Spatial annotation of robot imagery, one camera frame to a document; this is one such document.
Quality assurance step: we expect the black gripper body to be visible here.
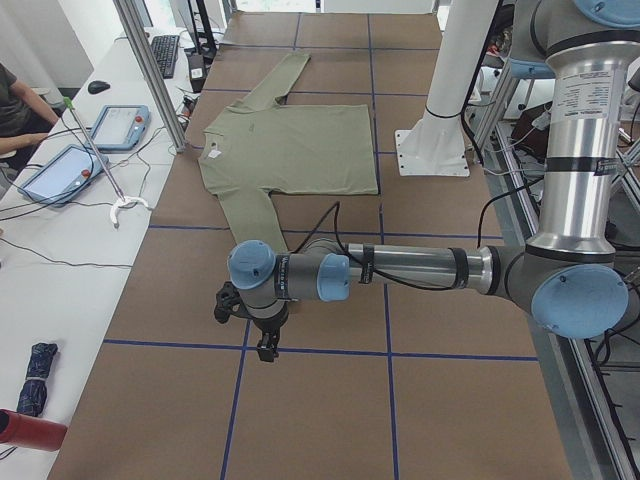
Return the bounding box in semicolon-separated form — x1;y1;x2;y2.
253;312;289;346

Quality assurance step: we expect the olive green long-sleeve shirt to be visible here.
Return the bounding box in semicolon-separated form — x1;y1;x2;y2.
199;51;378;253

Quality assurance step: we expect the folded navy umbrella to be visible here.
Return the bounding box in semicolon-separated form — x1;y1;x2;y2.
16;342;58;417

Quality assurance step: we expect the red cylinder bottle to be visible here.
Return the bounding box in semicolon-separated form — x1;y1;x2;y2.
1;409;68;452

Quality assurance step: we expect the far blue teach pendant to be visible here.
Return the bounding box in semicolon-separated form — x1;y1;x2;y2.
90;104;150;153

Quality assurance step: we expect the blue teach pendant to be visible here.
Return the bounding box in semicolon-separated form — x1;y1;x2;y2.
90;104;150;153
18;145;109;205

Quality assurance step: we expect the near blue teach pendant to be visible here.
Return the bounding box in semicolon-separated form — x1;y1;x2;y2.
18;145;109;205

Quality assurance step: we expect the black computer mouse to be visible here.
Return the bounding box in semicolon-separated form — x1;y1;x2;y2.
87;80;111;95

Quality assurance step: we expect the black keyboard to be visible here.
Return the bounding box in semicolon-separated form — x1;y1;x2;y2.
151;35;180;79

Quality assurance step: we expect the silver reacher grabber tool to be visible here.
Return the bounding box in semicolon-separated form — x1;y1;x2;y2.
63;96;151;229

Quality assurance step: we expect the seated person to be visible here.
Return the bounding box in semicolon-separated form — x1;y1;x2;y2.
0;65;59;172

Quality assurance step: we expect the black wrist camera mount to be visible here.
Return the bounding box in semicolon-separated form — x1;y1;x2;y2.
214;281;247;324

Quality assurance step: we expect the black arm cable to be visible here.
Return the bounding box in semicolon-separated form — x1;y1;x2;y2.
292;200;461;291

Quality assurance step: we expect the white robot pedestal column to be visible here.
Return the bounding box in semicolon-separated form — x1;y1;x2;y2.
395;0;500;177

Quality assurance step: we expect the aluminium frame post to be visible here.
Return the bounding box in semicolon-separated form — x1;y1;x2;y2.
113;0;186;153

